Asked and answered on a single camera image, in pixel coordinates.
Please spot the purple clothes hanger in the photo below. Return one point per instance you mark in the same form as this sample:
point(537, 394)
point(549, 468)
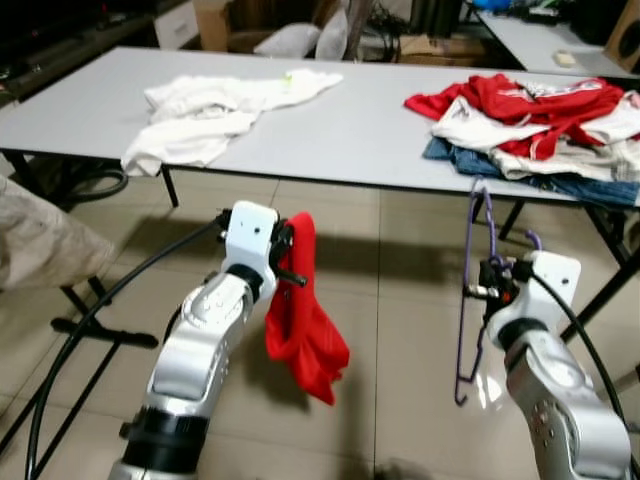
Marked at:
point(471, 240)

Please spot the red t-shirt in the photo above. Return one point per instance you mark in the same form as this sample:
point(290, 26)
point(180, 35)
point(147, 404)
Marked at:
point(305, 320)

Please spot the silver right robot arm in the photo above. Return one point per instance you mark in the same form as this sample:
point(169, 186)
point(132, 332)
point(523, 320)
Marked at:
point(560, 400)

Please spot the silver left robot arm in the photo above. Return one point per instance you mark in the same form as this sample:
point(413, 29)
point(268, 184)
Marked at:
point(200, 330)

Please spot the long white table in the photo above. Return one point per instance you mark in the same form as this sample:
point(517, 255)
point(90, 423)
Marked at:
point(360, 130)

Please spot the blue jeans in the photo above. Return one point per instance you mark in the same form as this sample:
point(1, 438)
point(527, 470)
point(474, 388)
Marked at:
point(455, 158)

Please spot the crumpled white garment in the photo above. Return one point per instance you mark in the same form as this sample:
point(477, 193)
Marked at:
point(200, 115)

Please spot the beige shorts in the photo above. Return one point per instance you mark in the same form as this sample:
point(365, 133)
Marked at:
point(590, 160)

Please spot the small green tag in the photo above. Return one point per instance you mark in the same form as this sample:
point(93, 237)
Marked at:
point(290, 76)

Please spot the white garment red trim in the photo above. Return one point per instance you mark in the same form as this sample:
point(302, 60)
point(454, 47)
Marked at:
point(470, 128)

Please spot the red printed garment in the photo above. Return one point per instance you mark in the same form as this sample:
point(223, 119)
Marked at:
point(510, 100)

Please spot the grey pillow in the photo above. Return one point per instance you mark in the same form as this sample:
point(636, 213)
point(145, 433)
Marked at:
point(288, 40)
point(332, 35)

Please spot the tall cardboard box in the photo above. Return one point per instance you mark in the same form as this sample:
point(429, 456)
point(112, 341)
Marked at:
point(212, 25)

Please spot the white remote control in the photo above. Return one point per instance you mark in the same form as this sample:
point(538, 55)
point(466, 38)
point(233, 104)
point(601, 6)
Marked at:
point(565, 59)

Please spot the white drawer cabinet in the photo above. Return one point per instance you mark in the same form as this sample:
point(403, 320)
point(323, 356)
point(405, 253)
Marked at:
point(178, 25)

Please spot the pale hanging garment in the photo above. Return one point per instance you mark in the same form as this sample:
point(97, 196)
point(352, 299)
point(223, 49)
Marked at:
point(45, 245)

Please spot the flat cardboard box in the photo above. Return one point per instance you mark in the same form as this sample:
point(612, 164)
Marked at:
point(440, 50)

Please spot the white desk with speaker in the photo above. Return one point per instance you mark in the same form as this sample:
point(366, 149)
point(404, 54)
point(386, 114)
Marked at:
point(530, 40)

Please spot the wooden black speaker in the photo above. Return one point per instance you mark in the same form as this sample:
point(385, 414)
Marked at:
point(628, 35)

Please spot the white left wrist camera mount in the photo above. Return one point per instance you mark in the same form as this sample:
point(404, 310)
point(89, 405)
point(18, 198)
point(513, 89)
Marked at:
point(248, 235)

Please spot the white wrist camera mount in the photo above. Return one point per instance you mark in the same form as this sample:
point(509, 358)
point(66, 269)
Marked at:
point(248, 235)
point(548, 285)

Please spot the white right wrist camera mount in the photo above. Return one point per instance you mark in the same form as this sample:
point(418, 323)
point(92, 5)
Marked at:
point(548, 285)

